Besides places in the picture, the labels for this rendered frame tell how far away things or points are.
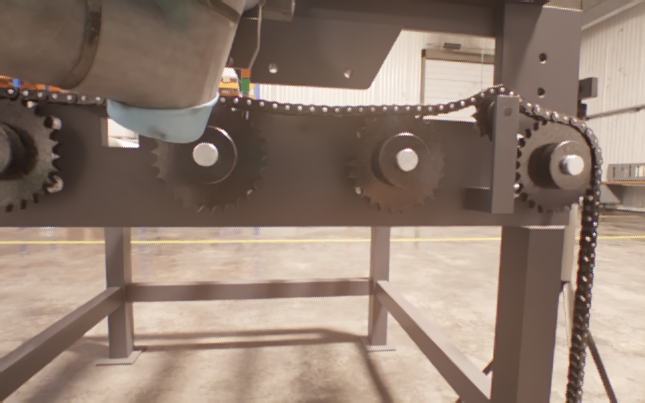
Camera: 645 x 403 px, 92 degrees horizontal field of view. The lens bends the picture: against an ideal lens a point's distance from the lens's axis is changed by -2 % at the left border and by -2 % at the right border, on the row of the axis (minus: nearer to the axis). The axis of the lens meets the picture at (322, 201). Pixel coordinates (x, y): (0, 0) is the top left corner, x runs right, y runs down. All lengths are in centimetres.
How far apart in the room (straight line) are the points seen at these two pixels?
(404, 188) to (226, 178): 28
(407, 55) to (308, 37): 1041
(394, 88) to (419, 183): 1003
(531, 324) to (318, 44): 65
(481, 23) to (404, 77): 1003
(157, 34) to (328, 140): 37
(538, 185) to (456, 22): 33
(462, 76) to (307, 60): 1099
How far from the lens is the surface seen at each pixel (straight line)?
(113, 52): 24
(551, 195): 70
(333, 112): 51
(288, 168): 55
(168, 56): 25
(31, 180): 61
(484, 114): 62
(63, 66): 24
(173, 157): 53
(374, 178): 53
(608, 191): 1208
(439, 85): 1109
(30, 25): 22
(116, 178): 61
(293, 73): 59
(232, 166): 48
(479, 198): 62
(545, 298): 76
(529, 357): 79
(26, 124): 62
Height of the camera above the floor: 83
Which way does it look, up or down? 4 degrees down
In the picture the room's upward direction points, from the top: 1 degrees clockwise
